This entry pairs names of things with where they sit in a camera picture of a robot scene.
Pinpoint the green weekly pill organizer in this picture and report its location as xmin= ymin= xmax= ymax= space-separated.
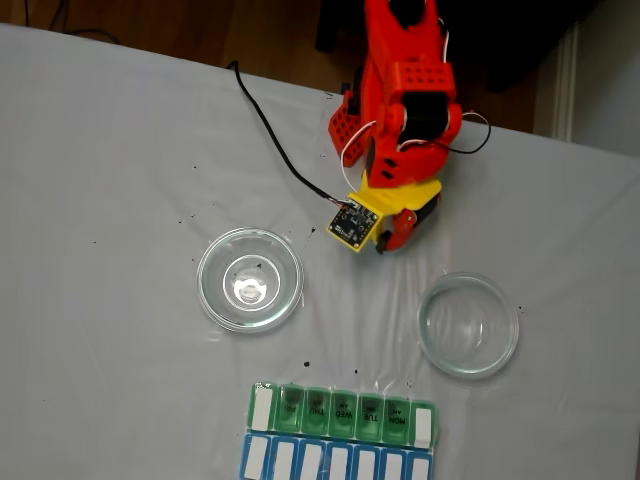
xmin=248 ymin=382 xmax=441 ymax=450

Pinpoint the clear glass bowl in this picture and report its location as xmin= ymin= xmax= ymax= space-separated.
xmin=417 ymin=271 xmax=521 ymax=380
xmin=197 ymin=228 xmax=306 ymax=335

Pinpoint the blue weekly pill organizer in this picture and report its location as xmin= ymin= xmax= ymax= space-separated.
xmin=240 ymin=432 xmax=434 ymax=480

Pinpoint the white plastic table cover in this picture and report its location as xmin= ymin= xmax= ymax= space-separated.
xmin=0 ymin=23 xmax=640 ymax=480

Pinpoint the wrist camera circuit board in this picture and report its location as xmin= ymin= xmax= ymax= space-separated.
xmin=329 ymin=198 xmax=381 ymax=249

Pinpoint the black camera cable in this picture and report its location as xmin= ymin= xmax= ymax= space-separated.
xmin=225 ymin=60 xmax=355 ymax=207

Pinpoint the white wall trim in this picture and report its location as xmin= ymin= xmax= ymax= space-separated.
xmin=552 ymin=19 xmax=584 ymax=141

